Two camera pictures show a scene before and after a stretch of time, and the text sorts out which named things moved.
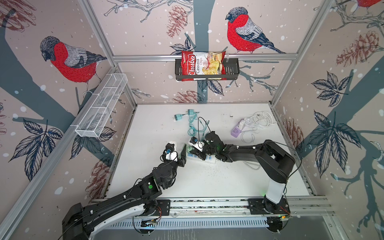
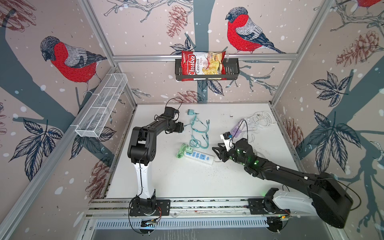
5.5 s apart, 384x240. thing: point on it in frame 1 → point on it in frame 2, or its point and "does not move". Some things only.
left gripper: x=183 y=160 → x=180 y=128
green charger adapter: x=189 y=148 does not move
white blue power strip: x=209 y=158 does not move
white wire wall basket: x=94 y=122 does not move
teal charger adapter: x=190 y=111 does not move
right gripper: x=201 y=156 → x=223 y=153
